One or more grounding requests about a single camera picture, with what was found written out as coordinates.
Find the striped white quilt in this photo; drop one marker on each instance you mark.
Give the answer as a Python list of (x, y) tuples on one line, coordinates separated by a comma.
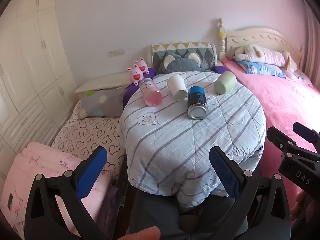
[(175, 142)]

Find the blue printed pillow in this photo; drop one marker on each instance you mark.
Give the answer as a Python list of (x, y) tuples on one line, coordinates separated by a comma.
[(260, 68)]

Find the green cup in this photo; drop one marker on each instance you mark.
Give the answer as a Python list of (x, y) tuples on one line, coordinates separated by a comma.
[(225, 83)]

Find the blue metal cup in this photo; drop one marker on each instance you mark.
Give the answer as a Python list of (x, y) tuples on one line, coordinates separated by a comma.
[(196, 100)]

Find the white wardrobe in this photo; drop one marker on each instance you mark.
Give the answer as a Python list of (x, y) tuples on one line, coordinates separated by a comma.
[(32, 67)]

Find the cream bed board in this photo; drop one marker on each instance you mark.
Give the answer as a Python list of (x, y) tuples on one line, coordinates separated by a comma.
[(105, 80)]

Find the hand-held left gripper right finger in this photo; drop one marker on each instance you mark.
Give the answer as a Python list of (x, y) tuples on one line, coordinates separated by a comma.
[(225, 172)]

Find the diamond patterned cushion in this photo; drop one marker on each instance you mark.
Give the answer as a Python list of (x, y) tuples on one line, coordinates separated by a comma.
[(207, 52)]

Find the pink liquid clear bottle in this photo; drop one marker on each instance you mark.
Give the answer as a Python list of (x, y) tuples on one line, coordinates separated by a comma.
[(151, 93)]

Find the person's left hand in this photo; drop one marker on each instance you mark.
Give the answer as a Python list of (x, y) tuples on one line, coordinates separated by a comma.
[(142, 233)]

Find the person's right hand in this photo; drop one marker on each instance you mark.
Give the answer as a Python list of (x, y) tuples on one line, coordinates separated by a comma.
[(306, 205)]

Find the white plush dog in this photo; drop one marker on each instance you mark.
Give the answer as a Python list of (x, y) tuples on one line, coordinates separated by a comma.
[(260, 53)]

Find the pink folded quilt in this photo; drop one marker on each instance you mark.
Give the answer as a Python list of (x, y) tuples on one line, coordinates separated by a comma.
[(50, 160)]

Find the heart print bed sheet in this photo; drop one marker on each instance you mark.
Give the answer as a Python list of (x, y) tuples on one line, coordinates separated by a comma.
[(85, 135)]

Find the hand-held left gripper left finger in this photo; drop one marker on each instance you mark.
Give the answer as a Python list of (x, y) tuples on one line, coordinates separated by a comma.
[(91, 172)]

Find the pink curtain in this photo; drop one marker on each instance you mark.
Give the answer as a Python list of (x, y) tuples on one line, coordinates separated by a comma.
[(312, 47)]

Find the pink plush rabbit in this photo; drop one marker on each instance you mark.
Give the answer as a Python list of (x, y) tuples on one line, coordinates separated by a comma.
[(136, 75), (142, 66)]

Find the white printed pillow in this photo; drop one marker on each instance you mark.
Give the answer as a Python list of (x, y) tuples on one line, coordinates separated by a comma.
[(296, 74)]

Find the person's dark trousers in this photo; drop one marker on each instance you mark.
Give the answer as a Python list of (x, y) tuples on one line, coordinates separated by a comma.
[(155, 210)]

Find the grey cat-ear cushion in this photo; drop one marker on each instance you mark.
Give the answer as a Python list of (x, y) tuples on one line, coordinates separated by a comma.
[(180, 63)]

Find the white cup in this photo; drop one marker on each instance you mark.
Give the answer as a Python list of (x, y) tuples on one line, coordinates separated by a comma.
[(176, 86)]

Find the wall socket panel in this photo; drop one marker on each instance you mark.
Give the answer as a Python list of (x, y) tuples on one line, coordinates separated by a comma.
[(116, 52)]

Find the pink fluffy blanket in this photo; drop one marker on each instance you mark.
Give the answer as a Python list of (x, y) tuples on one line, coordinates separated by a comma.
[(282, 100)]

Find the yellow star ornament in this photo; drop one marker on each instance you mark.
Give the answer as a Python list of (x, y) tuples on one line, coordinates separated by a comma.
[(221, 34)]

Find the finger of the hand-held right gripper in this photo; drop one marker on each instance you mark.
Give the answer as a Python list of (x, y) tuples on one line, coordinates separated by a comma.
[(306, 133), (282, 145)]

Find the grey floral pillow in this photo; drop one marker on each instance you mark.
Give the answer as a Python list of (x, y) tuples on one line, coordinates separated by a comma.
[(102, 102)]

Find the cream carved bed headboard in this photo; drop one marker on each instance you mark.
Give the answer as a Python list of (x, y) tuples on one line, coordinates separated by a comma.
[(252, 36)]

